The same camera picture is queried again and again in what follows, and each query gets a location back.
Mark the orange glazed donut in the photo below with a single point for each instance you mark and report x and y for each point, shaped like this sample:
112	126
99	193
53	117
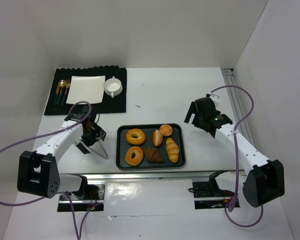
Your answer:
135	136

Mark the black baking tray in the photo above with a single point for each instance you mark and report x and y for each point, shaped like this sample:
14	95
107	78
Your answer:
122	146

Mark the striped orange bread roll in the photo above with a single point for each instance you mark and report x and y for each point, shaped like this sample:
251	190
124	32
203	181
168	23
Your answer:
172	150

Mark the aluminium rail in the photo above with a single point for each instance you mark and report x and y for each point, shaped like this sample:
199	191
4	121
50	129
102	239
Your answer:
136	176
236	103

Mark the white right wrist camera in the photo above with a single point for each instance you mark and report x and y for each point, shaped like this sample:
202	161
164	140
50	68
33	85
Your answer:
215	98

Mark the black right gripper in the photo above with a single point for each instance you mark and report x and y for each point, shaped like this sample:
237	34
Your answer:
196	110

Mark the gold fork green handle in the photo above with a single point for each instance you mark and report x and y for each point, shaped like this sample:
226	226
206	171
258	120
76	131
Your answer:
67	86

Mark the aluminium rail front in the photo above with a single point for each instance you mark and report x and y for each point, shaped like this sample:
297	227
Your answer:
136	176

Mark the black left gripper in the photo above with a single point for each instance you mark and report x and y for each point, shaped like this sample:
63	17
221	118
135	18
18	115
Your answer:
89	141

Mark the aluminium rail right side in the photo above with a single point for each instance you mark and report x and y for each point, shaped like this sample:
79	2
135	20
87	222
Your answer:
236	103

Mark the split orange bun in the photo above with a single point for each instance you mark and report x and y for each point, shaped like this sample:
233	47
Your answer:
157	138

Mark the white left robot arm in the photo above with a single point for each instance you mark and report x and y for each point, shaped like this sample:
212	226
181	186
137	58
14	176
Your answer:
38	172

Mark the gold knife green handle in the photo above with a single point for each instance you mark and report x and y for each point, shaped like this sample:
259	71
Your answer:
56	94

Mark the dark chocolate croissant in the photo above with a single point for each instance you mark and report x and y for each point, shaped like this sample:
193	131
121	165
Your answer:
152	155

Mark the gold spoon green handle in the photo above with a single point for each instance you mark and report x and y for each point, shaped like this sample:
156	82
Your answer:
62	85

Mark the white cup with handle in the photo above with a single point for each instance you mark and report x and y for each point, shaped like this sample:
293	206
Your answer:
113	87

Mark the black placemat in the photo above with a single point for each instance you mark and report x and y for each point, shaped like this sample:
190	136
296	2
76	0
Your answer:
107	106

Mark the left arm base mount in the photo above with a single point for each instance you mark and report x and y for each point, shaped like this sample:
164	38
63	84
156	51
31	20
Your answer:
90	192

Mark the white square plate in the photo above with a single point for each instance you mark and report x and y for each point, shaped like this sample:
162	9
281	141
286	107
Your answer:
86	88

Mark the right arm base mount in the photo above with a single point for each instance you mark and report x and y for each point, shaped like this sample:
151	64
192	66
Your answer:
208	195

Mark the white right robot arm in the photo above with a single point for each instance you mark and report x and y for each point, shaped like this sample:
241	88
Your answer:
265	178

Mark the round orange bun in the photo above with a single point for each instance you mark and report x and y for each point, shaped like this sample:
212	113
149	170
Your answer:
166	130

